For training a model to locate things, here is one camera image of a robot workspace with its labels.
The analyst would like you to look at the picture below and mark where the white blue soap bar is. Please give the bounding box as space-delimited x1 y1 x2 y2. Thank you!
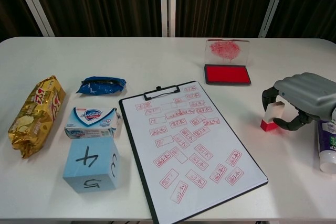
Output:
64 106 123 140

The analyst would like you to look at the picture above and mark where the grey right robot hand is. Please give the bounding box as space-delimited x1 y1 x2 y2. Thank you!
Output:
261 72 336 132

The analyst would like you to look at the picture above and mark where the black clipboard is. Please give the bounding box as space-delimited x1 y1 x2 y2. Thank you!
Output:
119 80 269 224

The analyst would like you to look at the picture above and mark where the purple white toothpaste tube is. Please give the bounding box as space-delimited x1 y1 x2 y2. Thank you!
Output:
316 119 336 174

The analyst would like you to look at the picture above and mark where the red white stamp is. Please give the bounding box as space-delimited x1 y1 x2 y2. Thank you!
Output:
260 101 286 132

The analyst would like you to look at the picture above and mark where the light blue foam cube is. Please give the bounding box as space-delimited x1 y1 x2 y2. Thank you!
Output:
62 136 123 194

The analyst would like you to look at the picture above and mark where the gold snack bag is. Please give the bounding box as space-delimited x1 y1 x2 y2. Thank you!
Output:
7 75 66 158

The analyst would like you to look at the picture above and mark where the white stamped paper sheet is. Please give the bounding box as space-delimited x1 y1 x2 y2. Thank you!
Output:
123 82 266 222

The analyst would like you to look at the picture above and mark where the red ink pad case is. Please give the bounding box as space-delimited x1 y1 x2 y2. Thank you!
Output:
204 39 252 86

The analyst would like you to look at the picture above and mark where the blue foil packet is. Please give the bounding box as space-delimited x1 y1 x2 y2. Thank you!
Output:
76 76 127 95

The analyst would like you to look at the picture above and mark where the white metal frame post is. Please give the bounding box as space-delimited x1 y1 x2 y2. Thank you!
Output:
12 0 56 37
160 0 177 38
258 0 291 38

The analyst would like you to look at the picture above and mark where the dark pleated curtain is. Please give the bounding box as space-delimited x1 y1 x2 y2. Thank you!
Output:
0 0 336 41

